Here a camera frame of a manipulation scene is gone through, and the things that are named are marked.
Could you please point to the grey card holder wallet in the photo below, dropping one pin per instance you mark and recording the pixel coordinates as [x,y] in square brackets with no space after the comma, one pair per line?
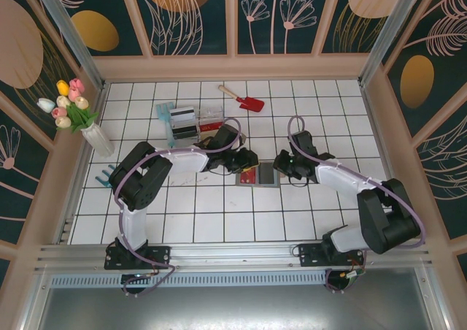
[276,178]

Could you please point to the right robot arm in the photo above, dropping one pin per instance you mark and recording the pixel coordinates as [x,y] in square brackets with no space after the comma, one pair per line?
[386,217]

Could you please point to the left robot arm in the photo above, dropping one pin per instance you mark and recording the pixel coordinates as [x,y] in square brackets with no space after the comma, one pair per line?
[142,176]

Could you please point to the clear acrylic card stand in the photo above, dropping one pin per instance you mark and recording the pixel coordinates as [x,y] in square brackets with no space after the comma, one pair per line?
[211,114]

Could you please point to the white card with black stripe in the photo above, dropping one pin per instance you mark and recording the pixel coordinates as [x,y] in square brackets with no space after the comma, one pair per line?
[184,114]

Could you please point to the red toy shovel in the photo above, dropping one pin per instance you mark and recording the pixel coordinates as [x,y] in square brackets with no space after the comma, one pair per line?
[251,103]

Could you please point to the light blue toy rake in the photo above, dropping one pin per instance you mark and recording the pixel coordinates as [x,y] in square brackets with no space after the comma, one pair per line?
[165,111]

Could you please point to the vented metal strip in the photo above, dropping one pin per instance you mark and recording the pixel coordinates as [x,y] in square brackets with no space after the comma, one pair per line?
[226,279]

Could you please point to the white ribbed vase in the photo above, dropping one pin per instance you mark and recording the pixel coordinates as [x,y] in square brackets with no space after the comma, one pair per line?
[97,140]

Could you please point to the steel sheet panel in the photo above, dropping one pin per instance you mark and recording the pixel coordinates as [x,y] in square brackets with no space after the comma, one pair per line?
[233,308]

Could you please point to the green artificial leaves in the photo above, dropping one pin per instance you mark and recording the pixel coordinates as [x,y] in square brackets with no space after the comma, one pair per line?
[81,117]

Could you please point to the peach artificial tulip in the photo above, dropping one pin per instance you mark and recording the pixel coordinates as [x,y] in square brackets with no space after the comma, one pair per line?
[81,102]

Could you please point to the pink artificial tulip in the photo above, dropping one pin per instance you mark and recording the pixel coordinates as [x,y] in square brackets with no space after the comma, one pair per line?
[77,85]
[59,112]

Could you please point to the cream artificial tulip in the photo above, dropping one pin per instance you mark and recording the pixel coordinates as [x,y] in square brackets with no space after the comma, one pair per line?
[62,101]
[63,122]

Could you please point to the yellow artificial tulip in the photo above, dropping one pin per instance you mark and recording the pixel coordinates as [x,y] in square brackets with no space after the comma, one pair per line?
[62,87]

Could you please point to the white blue artificial tulip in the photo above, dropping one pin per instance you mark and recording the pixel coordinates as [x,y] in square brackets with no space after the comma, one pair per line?
[45,104]

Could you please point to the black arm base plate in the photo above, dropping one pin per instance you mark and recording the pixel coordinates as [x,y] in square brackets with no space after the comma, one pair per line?
[158,257]
[310,255]

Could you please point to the aluminium front rail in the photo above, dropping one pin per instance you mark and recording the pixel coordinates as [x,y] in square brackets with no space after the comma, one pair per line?
[233,253]

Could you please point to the aluminium frame post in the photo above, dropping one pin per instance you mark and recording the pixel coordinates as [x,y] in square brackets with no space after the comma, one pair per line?
[70,34]
[393,34]

